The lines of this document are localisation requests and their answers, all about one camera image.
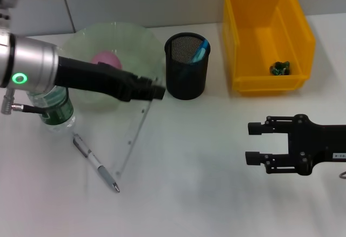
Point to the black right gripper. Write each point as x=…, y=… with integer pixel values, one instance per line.
x=319, y=145

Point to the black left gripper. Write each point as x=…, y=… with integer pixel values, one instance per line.
x=89, y=77

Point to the clear plastic ruler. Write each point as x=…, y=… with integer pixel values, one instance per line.
x=135, y=134

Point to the pink peach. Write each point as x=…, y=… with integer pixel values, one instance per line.
x=108, y=58

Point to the blue scissors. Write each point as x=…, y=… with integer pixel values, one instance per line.
x=198, y=54

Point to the green plastic wrapper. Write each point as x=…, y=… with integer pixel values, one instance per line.
x=279, y=68

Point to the clear green-label water bottle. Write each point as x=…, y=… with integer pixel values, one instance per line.
x=58, y=112

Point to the black mesh pen cup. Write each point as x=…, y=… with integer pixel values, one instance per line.
x=186, y=85

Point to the green glass fruit plate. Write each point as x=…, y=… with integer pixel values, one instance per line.
x=135, y=47

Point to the white grey ballpoint pen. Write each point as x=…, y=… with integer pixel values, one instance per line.
x=104, y=172

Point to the yellow plastic bin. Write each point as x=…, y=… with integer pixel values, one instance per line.
x=267, y=36

